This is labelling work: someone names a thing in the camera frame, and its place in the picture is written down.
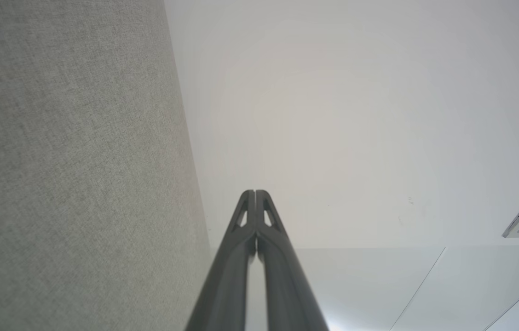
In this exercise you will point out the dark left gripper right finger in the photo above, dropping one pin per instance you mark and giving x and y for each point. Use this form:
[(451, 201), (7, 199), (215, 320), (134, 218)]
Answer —
[(285, 276)]

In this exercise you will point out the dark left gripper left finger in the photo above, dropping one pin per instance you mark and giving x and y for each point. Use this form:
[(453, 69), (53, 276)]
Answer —
[(227, 276)]

